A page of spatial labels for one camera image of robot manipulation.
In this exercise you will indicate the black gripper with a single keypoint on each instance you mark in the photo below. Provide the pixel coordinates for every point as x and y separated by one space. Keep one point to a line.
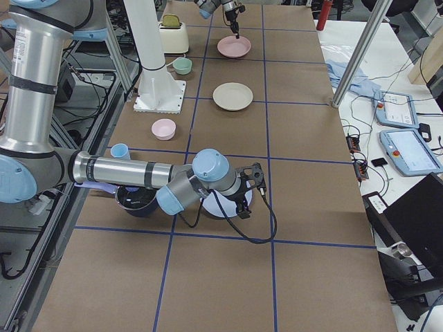
239 198
230 15

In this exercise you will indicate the pink plate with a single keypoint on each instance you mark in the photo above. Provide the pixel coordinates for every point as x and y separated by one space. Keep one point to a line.
233 47

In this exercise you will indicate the blue plate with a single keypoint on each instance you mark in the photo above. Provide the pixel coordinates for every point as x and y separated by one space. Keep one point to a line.
210 205

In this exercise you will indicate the cream toaster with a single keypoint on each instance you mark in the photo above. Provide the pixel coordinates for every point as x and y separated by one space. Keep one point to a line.
174 35

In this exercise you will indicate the green bowl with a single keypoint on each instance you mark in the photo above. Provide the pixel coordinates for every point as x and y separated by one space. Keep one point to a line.
182 65

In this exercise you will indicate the cream plate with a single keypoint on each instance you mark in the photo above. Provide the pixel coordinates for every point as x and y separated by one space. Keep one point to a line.
232 96

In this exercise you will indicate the red bottle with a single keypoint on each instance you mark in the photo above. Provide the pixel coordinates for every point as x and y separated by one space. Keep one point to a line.
324 14

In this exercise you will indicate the dark blue pot with lid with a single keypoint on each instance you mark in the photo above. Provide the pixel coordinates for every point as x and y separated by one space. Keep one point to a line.
137 201

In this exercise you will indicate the pink bowl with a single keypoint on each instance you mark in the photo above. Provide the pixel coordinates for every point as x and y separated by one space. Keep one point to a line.
164 129

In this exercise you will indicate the light blue cup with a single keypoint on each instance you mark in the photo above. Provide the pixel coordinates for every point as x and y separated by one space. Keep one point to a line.
120 151

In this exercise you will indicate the light blue cloth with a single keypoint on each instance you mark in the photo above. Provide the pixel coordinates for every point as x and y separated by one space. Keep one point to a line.
361 85

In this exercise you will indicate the near teach pendant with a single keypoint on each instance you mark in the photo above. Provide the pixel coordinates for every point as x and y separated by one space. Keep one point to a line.
409 152

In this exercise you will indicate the teach pendant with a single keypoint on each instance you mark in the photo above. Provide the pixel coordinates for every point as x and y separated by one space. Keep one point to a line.
409 152
395 110

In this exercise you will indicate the far teach pendant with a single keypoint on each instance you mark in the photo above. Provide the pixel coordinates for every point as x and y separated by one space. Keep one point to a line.
395 110

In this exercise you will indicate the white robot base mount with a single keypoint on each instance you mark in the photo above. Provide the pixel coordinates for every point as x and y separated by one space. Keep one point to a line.
158 91

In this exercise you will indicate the aluminium frame post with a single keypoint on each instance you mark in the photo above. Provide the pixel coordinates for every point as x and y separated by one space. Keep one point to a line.
380 9

